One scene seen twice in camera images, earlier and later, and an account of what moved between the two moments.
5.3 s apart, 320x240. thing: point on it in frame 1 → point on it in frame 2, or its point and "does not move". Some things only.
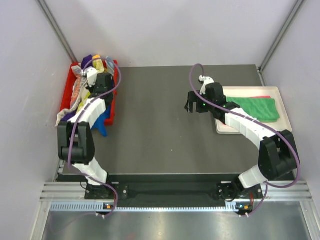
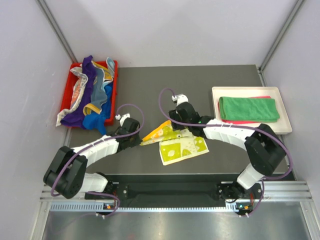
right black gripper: (192, 97) → (177, 126)
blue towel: (99, 123) does not move
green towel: (264, 109) does not move
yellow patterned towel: (99, 65) → (175, 145)
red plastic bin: (68, 89) does not move
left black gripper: (91, 89) → (136, 142)
